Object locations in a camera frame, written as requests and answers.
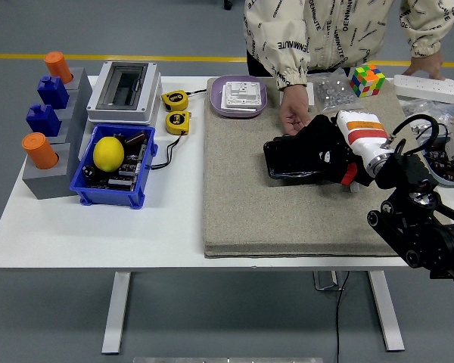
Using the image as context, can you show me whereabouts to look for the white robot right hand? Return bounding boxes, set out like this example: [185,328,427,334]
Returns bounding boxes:
[316,110,393,165]

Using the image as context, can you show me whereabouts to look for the person's right hand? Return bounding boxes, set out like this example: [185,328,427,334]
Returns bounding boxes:
[278,85,313,135]

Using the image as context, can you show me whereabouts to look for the person's left hand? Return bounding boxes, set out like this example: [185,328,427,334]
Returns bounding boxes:
[400,51,446,81]

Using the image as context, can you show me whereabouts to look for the black rag with red tag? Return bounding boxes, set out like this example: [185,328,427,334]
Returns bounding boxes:
[294,114,375,187]

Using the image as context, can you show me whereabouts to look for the black glossy panel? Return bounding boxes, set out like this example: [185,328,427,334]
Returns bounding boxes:
[263,128,351,182]

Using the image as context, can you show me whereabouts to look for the small white card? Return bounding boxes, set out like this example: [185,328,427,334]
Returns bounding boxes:
[278,85,316,107]

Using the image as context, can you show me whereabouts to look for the white power strip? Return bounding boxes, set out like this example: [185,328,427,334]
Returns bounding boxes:
[393,73,454,107]

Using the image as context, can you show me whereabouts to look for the clear bag of metal parts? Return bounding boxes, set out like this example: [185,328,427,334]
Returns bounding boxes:
[309,71,365,116]

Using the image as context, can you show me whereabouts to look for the clear bag of small parts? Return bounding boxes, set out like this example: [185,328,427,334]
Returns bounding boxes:
[400,98,454,128]

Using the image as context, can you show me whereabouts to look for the colourful puzzle cube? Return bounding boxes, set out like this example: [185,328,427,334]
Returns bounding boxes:
[349,63,386,98]

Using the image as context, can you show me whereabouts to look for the purple plate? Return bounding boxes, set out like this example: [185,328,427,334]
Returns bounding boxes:
[210,74,269,119]

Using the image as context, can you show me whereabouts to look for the blue-rimmed plate of electronics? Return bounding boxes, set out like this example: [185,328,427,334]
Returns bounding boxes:
[421,145,454,187]

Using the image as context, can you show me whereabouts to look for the person's torso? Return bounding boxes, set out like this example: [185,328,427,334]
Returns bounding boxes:
[244,0,406,76]

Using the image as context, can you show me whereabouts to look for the grey-brown mat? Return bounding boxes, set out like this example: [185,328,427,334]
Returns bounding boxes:
[203,76,451,259]

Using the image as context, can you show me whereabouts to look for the yellow tape measure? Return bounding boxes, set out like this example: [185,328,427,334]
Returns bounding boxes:
[164,110,193,135]
[160,89,189,112]

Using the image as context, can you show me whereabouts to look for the grey under-table control box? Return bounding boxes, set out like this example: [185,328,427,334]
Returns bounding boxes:
[313,271,345,291]

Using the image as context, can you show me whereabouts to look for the dark brown capacitor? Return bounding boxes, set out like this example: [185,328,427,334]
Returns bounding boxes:
[124,130,148,147]

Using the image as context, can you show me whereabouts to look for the electronic circuit boards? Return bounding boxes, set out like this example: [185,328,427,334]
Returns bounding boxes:
[85,143,151,192]

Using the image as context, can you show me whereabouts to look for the white table leg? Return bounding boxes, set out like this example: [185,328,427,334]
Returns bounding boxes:
[367,270,406,352]
[101,271,132,355]

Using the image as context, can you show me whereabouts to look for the yellow lemon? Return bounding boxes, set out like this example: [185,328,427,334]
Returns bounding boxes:
[92,136,126,173]

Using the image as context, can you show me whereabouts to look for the blue plastic bin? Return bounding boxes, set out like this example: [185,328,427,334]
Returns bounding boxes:
[69,123,159,209]

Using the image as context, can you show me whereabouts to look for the orange cylinder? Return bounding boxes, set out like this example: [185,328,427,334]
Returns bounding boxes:
[43,51,74,85]
[21,132,59,170]

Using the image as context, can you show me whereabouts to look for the blue plastic block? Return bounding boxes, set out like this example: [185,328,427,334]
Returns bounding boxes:
[25,103,62,138]
[36,75,70,110]

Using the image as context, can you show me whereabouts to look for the grey stepped block holder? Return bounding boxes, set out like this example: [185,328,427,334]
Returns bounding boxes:
[21,67,95,200]

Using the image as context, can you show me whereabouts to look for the white wall socket plate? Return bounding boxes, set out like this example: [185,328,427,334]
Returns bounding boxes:
[221,80,263,113]

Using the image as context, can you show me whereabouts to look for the grey electrical enclosure box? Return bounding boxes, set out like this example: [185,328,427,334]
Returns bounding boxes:
[86,60,163,126]

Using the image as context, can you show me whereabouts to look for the black hanging cable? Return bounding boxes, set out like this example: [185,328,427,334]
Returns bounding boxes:
[335,270,351,363]

